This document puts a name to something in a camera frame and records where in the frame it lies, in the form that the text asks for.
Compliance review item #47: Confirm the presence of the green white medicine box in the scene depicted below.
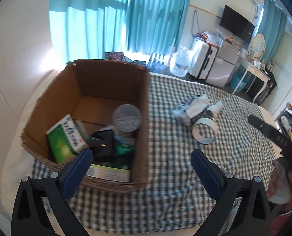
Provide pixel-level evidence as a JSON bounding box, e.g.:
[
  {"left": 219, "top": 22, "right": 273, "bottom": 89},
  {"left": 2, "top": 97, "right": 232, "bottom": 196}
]
[{"left": 46, "top": 114, "right": 87, "bottom": 163}]

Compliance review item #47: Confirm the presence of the white tape ring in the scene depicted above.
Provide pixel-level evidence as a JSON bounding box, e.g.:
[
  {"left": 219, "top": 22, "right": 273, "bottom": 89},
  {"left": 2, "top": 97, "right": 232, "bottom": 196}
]
[{"left": 191, "top": 117, "right": 220, "bottom": 145}]

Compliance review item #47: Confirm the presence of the wooden chair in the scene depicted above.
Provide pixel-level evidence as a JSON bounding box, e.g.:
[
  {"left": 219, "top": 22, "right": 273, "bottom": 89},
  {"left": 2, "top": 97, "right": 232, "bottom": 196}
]
[{"left": 275, "top": 102, "right": 292, "bottom": 137}]

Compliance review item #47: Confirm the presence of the white tube bottle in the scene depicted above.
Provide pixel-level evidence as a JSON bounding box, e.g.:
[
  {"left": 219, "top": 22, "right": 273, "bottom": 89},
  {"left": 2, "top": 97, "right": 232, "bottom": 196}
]
[{"left": 206, "top": 101, "right": 224, "bottom": 119}]

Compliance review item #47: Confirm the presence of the white vanity desk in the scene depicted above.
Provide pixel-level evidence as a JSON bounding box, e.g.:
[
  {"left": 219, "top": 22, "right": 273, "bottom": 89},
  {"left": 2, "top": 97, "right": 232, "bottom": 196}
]
[{"left": 231, "top": 57, "right": 277, "bottom": 105}]

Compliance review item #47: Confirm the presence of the teal waste bin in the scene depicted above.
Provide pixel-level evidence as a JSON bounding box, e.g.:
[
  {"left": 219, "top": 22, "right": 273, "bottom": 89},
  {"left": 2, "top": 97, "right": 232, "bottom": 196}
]
[{"left": 230, "top": 74, "right": 247, "bottom": 93}]

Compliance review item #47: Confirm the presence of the flat green white package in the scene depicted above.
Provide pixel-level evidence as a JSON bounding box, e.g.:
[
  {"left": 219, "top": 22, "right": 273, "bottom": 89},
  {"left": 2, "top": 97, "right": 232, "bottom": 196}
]
[{"left": 86, "top": 164, "right": 130, "bottom": 183}]

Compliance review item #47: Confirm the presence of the white crumpled cloth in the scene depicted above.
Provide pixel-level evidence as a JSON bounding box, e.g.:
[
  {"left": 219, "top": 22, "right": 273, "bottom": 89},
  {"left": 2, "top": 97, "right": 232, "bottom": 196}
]
[{"left": 192, "top": 94, "right": 211, "bottom": 109}]

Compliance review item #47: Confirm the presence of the black small box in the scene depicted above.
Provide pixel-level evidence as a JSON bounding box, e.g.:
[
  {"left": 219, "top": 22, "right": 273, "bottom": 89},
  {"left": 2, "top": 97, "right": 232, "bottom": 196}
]
[{"left": 87, "top": 129, "right": 115, "bottom": 164}]

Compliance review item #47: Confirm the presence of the oval vanity mirror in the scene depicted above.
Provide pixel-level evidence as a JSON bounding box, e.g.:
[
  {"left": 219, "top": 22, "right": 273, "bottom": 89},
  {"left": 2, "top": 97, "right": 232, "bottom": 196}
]
[{"left": 249, "top": 34, "right": 266, "bottom": 60}]

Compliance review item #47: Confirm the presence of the checkered bed cloth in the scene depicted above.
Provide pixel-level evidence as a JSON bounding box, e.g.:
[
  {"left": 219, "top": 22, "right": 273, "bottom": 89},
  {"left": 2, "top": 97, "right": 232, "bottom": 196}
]
[{"left": 31, "top": 73, "right": 276, "bottom": 235}]

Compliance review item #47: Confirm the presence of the silver mini fridge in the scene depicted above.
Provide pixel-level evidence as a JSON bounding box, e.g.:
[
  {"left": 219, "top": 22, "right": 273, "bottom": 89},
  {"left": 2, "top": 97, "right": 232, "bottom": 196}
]
[{"left": 206, "top": 40, "right": 240, "bottom": 88}]

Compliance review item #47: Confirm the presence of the black white patterned pouch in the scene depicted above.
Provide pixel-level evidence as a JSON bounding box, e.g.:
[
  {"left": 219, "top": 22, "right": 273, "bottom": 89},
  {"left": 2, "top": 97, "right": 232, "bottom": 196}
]
[{"left": 172, "top": 98, "right": 208, "bottom": 127}]

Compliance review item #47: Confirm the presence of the white suitcase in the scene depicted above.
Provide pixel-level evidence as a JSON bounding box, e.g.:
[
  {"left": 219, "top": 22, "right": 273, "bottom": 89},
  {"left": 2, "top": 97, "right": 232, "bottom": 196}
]
[{"left": 189, "top": 39, "right": 218, "bottom": 80}]

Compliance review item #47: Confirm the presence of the brown cardboard box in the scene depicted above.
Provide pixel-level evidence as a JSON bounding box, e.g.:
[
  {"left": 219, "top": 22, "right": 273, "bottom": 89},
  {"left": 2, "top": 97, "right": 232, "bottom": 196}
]
[{"left": 21, "top": 59, "right": 150, "bottom": 194}]

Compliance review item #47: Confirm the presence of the large water jug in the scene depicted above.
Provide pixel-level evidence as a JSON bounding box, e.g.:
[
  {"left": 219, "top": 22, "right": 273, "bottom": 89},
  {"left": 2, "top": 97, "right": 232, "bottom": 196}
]
[{"left": 170, "top": 47, "right": 191, "bottom": 77}]

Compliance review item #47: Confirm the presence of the dark floral bag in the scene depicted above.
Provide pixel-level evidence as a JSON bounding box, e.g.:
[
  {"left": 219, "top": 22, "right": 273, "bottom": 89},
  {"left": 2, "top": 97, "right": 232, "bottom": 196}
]
[{"left": 104, "top": 52, "right": 126, "bottom": 61}]

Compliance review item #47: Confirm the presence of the teal window curtain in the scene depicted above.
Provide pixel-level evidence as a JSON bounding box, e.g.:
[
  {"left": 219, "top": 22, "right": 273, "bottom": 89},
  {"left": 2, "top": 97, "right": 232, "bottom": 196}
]
[{"left": 49, "top": 0, "right": 189, "bottom": 62}]

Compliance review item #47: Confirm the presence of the black wall television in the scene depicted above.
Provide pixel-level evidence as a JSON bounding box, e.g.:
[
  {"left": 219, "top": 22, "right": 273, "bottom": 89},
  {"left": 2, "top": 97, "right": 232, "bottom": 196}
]
[{"left": 219, "top": 5, "right": 255, "bottom": 44}]

